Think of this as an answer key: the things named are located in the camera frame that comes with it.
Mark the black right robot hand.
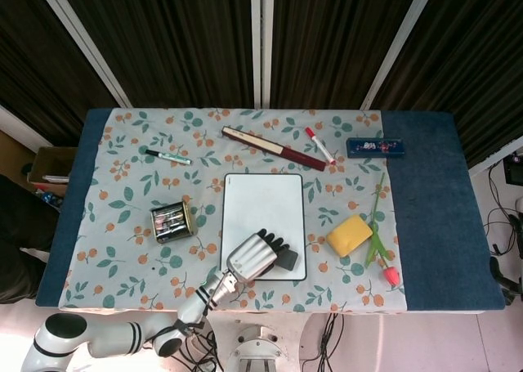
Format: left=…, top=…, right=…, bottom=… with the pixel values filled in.
left=488, top=256, right=523, bottom=306

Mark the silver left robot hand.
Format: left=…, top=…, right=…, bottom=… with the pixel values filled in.
left=220, top=227, right=291, bottom=284

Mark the dark grey whiteboard eraser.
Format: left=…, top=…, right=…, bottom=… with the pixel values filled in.
left=277, top=249, right=299, bottom=271

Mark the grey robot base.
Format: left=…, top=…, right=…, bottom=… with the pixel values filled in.
left=224, top=322, right=293, bottom=372

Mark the white marker with black cap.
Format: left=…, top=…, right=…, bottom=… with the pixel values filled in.
left=145, top=148, right=193, bottom=166

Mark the red marker pen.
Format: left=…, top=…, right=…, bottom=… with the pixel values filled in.
left=304, top=126, right=337, bottom=165

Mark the white board with black rim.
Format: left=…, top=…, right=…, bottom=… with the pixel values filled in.
left=220, top=173, right=308, bottom=282

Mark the blue felt table cover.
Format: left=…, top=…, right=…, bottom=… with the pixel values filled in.
left=34, top=108, right=507, bottom=314

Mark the black luncheon meat can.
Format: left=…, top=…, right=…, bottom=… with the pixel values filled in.
left=149, top=199, right=199, bottom=245

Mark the yellow sponge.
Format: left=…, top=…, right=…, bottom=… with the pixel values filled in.
left=325, top=213, right=374, bottom=258

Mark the black electronic device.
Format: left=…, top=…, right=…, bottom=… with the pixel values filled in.
left=503, top=153, right=523, bottom=185

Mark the artificial tulip flower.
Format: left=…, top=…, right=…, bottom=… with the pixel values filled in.
left=364, top=171, right=400, bottom=289

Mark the maroon folded hand fan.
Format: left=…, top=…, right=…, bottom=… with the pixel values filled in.
left=221, top=125, right=328, bottom=173

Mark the floral fruit print tablecloth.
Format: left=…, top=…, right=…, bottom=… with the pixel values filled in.
left=58, top=108, right=409, bottom=314

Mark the blue pencil case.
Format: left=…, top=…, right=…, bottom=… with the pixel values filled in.
left=346, top=137, right=408, bottom=159

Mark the dark brown curtain panel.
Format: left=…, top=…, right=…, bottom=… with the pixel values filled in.
left=0, top=0, right=119, bottom=136
left=55, top=0, right=254, bottom=108
left=373, top=0, right=523, bottom=168
left=271, top=0, right=426, bottom=110

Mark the cardboard box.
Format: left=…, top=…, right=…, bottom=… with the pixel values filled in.
left=26, top=146, right=78, bottom=197

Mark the person in black clothes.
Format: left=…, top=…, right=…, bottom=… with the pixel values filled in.
left=0, top=174, right=58, bottom=306

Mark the black floor cable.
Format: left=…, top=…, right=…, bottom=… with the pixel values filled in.
left=483, top=159, right=523, bottom=258
left=175, top=318, right=224, bottom=372
left=301, top=312, right=345, bottom=372

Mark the white frame post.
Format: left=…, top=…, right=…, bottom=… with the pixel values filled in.
left=32, top=0, right=132, bottom=107
left=359, top=0, right=440, bottom=110
left=249, top=0, right=274, bottom=110

